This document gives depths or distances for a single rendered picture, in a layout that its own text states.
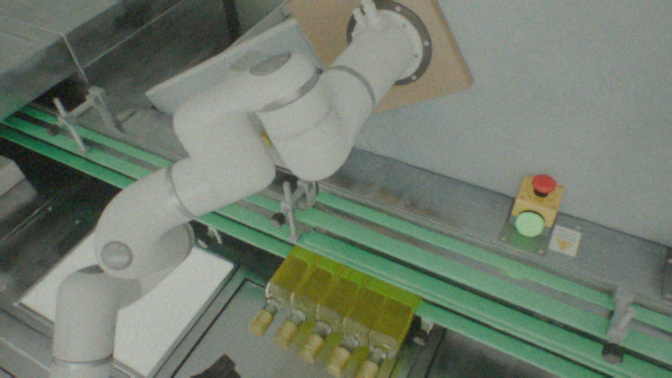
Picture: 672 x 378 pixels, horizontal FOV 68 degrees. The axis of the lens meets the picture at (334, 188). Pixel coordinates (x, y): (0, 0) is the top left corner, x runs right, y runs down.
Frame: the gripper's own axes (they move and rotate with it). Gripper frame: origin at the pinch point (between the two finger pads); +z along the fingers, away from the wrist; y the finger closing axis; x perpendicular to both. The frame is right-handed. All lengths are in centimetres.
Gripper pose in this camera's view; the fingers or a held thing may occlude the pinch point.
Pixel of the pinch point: (225, 372)
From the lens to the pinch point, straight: 99.9
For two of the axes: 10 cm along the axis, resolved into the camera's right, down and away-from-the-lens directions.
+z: 6.8, -5.6, 4.8
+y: -0.5, -6.8, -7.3
